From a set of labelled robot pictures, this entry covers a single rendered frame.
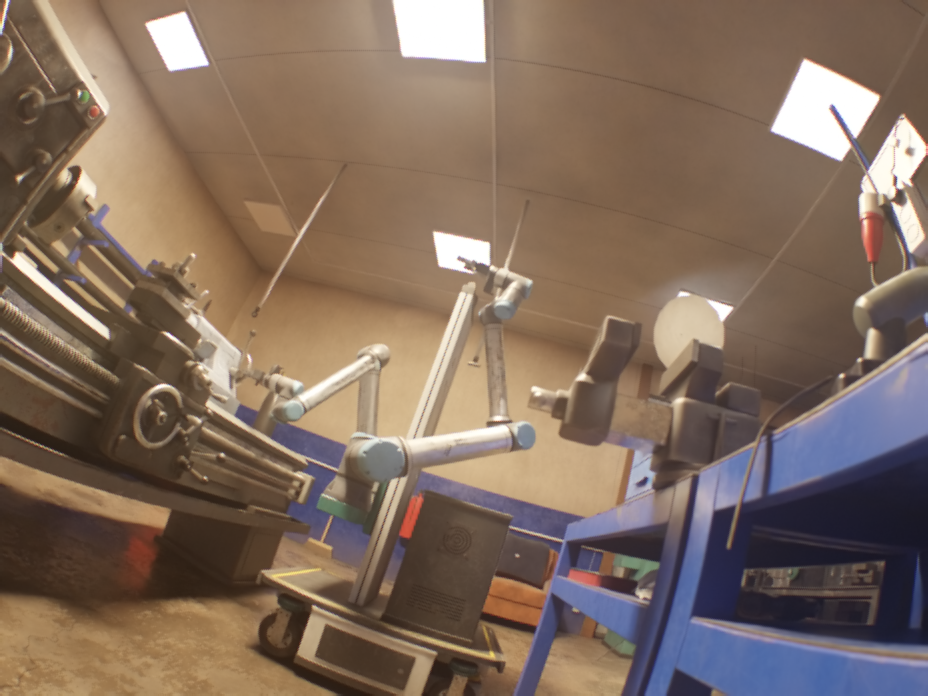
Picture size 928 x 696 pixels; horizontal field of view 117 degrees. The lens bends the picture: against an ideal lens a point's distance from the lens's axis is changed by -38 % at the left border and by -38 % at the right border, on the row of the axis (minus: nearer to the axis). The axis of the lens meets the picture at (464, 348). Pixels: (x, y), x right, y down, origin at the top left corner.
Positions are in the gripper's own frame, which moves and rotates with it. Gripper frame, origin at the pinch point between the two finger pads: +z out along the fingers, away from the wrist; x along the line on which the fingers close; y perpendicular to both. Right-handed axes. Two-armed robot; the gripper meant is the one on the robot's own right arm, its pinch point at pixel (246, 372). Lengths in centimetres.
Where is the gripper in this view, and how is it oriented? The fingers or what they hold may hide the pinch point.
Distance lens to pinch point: 237.5
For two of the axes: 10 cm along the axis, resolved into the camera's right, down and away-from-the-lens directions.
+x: 0.6, 4.3, 9.0
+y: -3.0, 8.7, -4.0
